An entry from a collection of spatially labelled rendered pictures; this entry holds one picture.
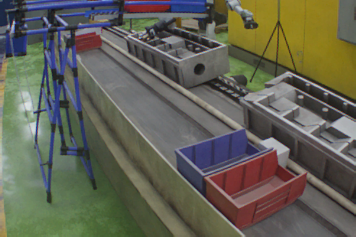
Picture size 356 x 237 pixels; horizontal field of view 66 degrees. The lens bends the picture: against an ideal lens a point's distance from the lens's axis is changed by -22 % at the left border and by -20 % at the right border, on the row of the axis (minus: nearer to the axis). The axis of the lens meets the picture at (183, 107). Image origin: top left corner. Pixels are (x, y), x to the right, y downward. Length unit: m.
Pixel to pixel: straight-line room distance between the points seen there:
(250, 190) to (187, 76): 1.04
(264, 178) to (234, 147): 0.21
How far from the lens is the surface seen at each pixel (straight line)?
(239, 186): 1.19
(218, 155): 1.33
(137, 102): 1.94
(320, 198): 1.27
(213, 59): 2.14
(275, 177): 1.30
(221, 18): 3.21
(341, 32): 3.60
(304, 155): 1.36
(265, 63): 4.88
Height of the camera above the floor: 1.54
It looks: 25 degrees down
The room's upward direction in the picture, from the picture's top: straight up
